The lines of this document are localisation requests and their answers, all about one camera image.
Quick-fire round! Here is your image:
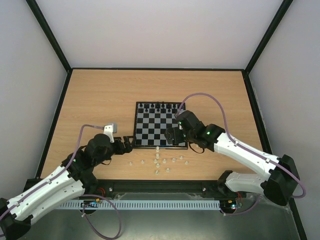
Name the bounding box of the controller circuit board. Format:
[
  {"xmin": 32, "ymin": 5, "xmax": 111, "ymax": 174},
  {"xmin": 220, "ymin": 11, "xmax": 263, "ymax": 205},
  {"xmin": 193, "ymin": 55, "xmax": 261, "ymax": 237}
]
[
  {"xmin": 79, "ymin": 198, "xmax": 103, "ymax": 209},
  {"xmin": 219, "ymin": 198, "xmax": 244, "ymax": 211}
]

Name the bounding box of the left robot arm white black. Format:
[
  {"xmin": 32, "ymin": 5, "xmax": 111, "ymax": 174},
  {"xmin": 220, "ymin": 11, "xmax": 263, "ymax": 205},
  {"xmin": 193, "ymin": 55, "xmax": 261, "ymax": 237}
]
[{"xmin": 0, "ymin": 133, "xmax": 133, "ymax": 240}]

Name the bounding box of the right controller circuit board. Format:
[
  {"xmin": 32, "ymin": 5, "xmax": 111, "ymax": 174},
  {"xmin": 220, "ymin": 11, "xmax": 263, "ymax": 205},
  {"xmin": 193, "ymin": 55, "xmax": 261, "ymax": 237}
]
[{"xmin": 219, "ymin": 198, "xmax": 244, "ymax": 211}]

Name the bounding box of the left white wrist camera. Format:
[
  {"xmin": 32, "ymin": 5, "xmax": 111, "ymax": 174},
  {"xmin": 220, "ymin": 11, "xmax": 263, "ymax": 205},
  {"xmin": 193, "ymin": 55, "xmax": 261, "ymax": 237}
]
[{"xmin": 103, "ymin": 123, "xmax": 117, "ymax": 144}]

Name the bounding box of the left controller circuit board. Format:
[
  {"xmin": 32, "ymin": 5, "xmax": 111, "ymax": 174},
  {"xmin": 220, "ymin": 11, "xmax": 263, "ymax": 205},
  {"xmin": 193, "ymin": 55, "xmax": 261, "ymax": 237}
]
[{"xmin": 79, "ymin": 198, "xmax": 103, "ymax": 209}]

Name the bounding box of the light blue slotted cable duct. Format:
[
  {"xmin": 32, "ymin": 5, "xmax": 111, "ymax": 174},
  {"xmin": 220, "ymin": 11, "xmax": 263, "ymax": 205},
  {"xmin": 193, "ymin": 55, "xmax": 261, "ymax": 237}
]
[{"xmin": 57, "ymin": 200, "xmax": 221, "ymax": 211}]

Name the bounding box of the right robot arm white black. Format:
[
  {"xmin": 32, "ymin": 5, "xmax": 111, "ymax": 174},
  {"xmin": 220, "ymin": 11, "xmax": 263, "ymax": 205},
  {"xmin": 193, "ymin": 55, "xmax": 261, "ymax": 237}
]
[{"xmin": 164, "ymin": 110, "xmax": 300, "ymax": 206}]

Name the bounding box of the clear plastic sheet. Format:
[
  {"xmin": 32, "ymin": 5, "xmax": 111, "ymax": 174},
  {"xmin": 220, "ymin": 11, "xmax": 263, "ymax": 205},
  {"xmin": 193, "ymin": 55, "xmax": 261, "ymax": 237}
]
[{"xmin": 24, "ymin": 194, "xmax": 299, "ymax": 240}]

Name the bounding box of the black aluminium frame rail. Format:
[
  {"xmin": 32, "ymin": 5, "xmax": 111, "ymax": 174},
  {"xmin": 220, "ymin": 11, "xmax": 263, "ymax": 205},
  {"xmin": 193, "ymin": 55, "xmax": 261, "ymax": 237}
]
[{"xmin": 24, "ymin": 178, "xmax": 291, "ymax": 198}]

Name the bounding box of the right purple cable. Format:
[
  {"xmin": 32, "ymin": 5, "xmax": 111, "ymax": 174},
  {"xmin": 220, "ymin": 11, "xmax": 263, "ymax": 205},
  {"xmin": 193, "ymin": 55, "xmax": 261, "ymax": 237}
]
[{"xmin": 174, "ymin": 92, "xmax": 307, "ymax": 216}]

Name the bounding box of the black and silver chessboard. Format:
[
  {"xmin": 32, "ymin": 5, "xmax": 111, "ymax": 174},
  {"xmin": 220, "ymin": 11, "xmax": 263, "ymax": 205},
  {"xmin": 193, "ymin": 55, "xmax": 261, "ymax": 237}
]
[{"xmin": 133, "ymin": 101, "xmax": 188, "ymax": 150}]

